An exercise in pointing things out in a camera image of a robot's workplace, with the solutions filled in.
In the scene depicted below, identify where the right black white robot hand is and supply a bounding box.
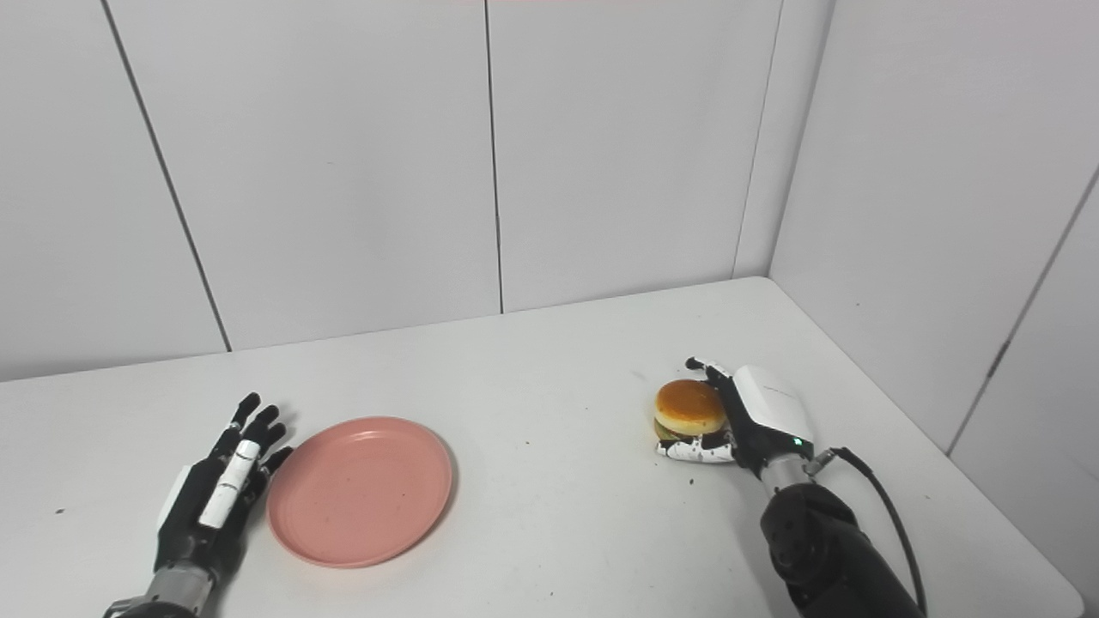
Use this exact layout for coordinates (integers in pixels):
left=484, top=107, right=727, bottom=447
left=657, top=356, right=817, bottom=477

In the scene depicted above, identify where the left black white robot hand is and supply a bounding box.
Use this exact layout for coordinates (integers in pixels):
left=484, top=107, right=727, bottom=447
left=155, top=392, right=294, bottom=585

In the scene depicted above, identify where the toy hamburger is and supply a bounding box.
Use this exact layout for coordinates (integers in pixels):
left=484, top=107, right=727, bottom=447
left=654, top=379, right=731, bottom=443

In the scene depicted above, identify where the pink round plate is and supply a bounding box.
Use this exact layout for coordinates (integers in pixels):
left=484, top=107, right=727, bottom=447
left=266, top=416, right=454, bottom=569

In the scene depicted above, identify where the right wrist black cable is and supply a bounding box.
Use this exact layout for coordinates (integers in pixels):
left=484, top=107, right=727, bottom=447
left=807, top=446, right=928, bottom=615

